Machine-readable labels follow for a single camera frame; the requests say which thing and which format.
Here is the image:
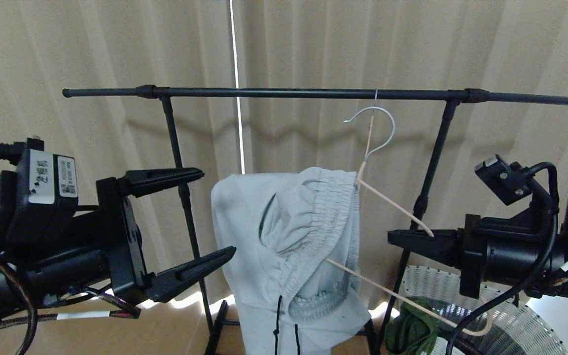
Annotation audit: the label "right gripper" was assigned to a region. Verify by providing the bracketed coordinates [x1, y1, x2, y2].
[459, 214, 564, 299]

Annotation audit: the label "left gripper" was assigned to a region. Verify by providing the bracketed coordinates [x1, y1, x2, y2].
[0, 168, 237, 321]

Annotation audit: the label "pale grey shorts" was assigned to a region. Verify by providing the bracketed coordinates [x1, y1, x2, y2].
[211, 167, 372, 355]

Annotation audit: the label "pink clothes hanger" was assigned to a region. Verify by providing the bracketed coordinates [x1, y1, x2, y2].
[360, 89, 379, 171]
[326, 106, 495, 337]

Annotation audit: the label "white laundry basket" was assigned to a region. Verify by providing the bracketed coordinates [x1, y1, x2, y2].
[398, 265, 568, 355]

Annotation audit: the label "black clothes rack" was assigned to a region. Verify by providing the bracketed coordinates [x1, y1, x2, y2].
[62, 85, 568, 355]

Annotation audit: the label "green garment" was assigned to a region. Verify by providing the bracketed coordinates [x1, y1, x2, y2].
[385, 296, 440, 355]

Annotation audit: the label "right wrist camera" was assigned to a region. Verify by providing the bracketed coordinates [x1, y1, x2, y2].
[475, 154, 559, 230]

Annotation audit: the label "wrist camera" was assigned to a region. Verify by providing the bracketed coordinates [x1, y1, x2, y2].
[0, 138, 79, 249]
[475, 154, 559, 230]

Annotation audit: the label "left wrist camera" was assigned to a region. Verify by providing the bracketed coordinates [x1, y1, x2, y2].
[0, 138, 79, 249]

